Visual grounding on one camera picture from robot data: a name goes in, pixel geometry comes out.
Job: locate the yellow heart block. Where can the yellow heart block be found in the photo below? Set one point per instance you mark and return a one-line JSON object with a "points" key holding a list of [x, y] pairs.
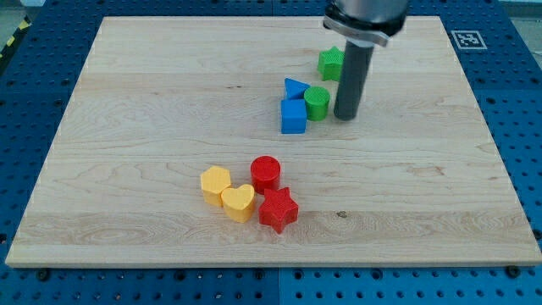
{"points": [[239, 203]]}

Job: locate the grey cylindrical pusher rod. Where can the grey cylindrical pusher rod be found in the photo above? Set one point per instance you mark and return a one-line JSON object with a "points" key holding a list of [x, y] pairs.
{"points": [[352, 80]]}

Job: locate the white fiducial marker tag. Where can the white fiducial marker tag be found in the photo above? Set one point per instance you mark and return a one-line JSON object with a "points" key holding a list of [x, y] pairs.
{"points": [[468, 40]]}

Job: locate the green cylinder block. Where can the green cylinder block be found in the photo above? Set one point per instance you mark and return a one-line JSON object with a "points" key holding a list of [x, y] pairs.
{"points": [[317, 102]]}

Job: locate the light wooden board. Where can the light wooden board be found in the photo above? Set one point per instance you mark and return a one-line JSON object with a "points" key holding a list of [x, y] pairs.
{"points": [[414, 180]]}

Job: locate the blue cube block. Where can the blue cube block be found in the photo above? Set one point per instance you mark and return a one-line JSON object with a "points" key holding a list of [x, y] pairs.
{"points": [[293, 116]]}

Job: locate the green star block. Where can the green star block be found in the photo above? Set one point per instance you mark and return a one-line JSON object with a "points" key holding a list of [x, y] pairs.
{"points": [[330, 63]]}

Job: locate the red cylinder block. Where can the red cylinder block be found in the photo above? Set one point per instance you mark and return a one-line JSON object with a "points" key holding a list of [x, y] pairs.
{"points": [[265, 173]]}

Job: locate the yellow hexagon block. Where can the yellow hexagon block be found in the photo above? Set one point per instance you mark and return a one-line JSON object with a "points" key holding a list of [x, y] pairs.
{"points": [[214, 181]]}

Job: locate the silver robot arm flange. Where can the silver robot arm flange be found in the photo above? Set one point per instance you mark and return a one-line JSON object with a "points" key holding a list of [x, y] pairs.
{"points": [[366, 23]]}

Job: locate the red star block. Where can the red star block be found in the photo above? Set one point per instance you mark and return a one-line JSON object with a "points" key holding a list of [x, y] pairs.
{"points": [[278, 209]]}

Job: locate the blue triangle block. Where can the blue triangle block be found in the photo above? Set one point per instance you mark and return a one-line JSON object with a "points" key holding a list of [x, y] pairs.
{"points": [[294, 89]]}

